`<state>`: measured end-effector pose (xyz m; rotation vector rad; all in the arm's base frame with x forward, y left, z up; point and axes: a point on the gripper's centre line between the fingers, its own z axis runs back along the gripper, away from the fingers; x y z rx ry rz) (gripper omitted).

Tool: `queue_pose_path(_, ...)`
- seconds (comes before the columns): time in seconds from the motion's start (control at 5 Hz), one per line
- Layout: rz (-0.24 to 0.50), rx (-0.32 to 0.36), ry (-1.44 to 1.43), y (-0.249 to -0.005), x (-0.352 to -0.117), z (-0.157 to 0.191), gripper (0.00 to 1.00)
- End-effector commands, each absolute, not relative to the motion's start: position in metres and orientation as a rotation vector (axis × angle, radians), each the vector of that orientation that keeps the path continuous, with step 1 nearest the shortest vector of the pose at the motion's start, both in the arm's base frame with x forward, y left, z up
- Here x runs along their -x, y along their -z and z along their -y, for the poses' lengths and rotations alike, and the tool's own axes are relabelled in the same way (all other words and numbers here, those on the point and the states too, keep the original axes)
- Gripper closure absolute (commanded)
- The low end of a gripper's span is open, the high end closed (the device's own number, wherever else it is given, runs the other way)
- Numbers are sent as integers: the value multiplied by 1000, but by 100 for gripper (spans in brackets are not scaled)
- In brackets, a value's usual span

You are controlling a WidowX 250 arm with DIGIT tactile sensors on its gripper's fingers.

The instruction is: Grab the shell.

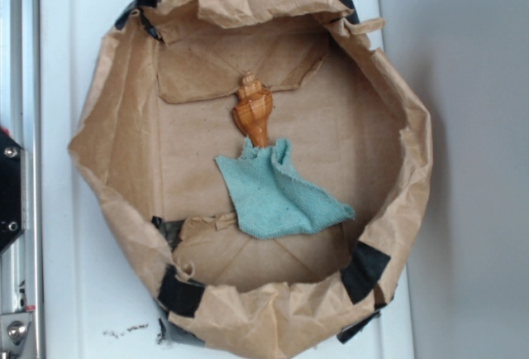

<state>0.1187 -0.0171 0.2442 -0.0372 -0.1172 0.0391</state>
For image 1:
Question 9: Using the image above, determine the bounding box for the orange spiral seashell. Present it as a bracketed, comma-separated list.
[232, 71, 273, 148]

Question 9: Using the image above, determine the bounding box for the brown paper bag bin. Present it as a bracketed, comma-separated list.
[69, 0, 432, 358]

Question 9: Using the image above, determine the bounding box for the teal cloth rag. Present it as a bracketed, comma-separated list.
[215, 138, 355, 239]

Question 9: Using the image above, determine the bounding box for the aluminium frame rail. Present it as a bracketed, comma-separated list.
[1, 0, 45, 358]

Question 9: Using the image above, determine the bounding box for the silver corner bracket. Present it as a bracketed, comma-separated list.
[1, 312, 36, 359]

